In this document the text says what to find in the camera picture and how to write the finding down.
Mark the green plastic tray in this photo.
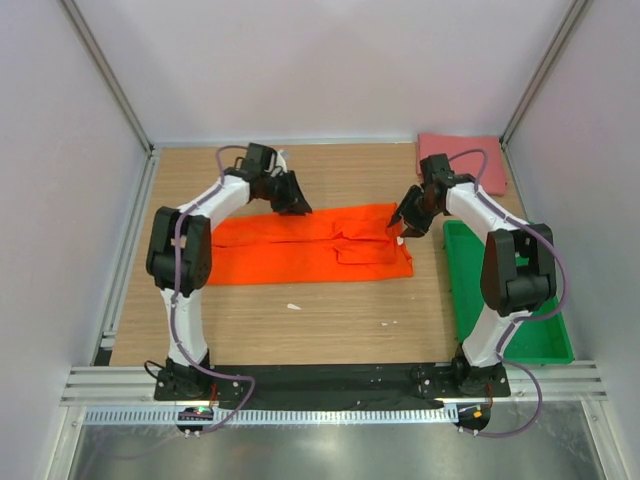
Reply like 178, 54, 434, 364
444, 221, 574, 368

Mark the aluminium front frame rail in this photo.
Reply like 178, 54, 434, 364
61, 361, 607, 411

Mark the folded pink t shirt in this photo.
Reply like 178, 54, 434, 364
415, 133, 508, 196

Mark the orange t shirt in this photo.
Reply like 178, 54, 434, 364
207, 203, 414, 286

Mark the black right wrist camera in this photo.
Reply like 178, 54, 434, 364
419, 153, 454, 186

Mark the aluminium corner post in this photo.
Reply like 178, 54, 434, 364
500, 0, 592, 151
58, 0, 154, 157

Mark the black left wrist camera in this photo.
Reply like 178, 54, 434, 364
241, 143, 277, 174

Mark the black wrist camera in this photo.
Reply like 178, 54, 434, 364
419, 153, 454, 186
241, 143, 277, 174

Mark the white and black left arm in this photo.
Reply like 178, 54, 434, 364
146, 167, 312, 400

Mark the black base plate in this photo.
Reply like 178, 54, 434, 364
154, 361, 511, 411

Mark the left aluminium corner post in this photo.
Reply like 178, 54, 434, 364
58, 0, 154, 157

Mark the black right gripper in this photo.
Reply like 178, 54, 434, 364
388, 185, 441, 239

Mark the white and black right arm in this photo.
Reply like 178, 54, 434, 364
389, 182, 557, 396

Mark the right aluminium corner post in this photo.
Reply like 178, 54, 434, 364
500, 0, 592, 151

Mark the white slotted cable duct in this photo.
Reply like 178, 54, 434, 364
84, 404, 458, 426

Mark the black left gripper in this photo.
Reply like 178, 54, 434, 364
260, 170, 311, 216

